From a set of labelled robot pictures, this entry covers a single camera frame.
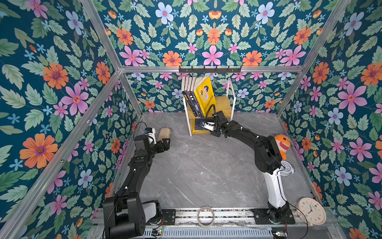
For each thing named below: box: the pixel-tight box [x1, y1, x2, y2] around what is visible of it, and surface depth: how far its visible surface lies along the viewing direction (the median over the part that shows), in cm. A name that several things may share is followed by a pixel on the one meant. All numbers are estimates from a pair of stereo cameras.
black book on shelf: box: [181, 75, 198, 118], surface depth 82 cm
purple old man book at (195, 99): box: [190, 76, 205, 119], surface depth 83 cm
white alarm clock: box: [280, 160, 295, 177], surface depth 88 cm
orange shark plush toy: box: [274, 133, 291, 160], surface depth 95 cm
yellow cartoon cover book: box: [195, 76, 217, 119], surface depth 86 cm
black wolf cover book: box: [185, 76, 199, 119], surface depth 82 cm
